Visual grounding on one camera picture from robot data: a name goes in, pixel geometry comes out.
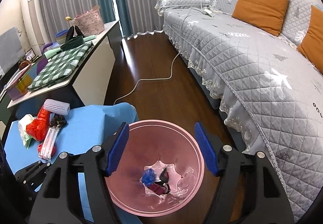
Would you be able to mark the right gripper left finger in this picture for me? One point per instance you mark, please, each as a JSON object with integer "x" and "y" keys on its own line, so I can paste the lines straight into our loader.
{"x": 59, "y": 201}

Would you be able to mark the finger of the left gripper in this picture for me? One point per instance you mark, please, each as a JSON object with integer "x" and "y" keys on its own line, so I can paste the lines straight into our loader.
{"x": 33, "y": 175}

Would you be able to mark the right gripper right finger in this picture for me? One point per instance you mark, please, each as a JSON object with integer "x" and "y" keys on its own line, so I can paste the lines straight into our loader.
{"x": 265, "y": 199}

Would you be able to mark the clear plastic package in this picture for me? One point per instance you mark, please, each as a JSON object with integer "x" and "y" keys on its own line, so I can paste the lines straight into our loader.
{"x": 48, "y": 143}

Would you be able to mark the small red plastic bag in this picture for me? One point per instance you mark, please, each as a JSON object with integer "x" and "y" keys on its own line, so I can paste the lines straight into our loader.
{"x": 39, "y": 148}

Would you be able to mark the blue bubble wrap ball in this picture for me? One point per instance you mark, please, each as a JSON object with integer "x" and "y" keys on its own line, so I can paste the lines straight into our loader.
{"x": 148, "y": 177}

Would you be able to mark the dark brown scrunchie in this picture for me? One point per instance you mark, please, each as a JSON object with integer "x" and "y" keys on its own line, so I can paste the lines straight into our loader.
{"x": 58, "y": 121}

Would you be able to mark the black red snack wrapper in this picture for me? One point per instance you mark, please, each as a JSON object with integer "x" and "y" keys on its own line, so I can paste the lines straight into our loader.
{"x": 164, "y": 176}

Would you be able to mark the white foam net sleeve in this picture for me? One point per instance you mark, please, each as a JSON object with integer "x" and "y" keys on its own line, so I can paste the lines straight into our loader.
{"x": 56, "y": 107}

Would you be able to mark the dark red patterned wrapper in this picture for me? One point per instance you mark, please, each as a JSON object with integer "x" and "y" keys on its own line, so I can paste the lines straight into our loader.
{"x": 156, "y": 188}

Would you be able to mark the black rubber band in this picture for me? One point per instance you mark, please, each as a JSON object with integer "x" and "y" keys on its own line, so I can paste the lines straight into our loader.
{"x": 166, "y": 188}

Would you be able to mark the pink plastic basin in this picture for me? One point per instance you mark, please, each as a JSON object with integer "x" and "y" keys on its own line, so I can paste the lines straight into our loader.
{"x": 157, "y": 144}

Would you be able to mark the dark coffee table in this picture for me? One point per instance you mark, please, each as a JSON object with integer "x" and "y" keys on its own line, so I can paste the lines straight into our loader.
{"x": 88, "y": 83}

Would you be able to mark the grey quilted sofa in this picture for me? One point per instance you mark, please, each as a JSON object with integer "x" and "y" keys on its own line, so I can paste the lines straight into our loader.
{"x": 270, "y": 93}

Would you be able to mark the colourful storage box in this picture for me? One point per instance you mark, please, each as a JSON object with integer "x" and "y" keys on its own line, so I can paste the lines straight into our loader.
{"x": 17, "y": 87}

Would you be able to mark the green checkered cloth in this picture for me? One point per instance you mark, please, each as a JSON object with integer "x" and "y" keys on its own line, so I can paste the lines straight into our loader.
{"x": 59, "y": 67}

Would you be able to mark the brown figurine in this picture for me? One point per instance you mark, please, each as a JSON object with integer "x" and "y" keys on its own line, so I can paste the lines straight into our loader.
{"x": 23, "y": 64}

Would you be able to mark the black green handbag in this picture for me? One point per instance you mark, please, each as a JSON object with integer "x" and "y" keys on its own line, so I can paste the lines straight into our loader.
{"x": 74, "y": 38}

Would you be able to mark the covered television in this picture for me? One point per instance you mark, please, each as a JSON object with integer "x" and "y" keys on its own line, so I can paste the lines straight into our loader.
{"x": 11, "y": 50}

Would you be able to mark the stack of coloured bowls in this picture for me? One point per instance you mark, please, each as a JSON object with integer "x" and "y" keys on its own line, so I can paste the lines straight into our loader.
{"x": 61, "y": 36}

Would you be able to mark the pink lace basket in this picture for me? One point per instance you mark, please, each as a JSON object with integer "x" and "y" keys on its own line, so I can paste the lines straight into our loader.
{"x": 90, "y": 22}

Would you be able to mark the orange cushion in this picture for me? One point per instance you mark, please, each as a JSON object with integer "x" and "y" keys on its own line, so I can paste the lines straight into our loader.
{"x": 312, "y": 44}
{"x": 267, "y": 15}

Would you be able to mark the white standing air conditioner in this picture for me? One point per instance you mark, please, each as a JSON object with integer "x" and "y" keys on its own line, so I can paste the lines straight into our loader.
{"x": 34, "y": 25}

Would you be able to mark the picture frame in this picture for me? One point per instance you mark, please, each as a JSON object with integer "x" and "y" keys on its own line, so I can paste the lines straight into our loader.
{"x": 30, "y": 55}

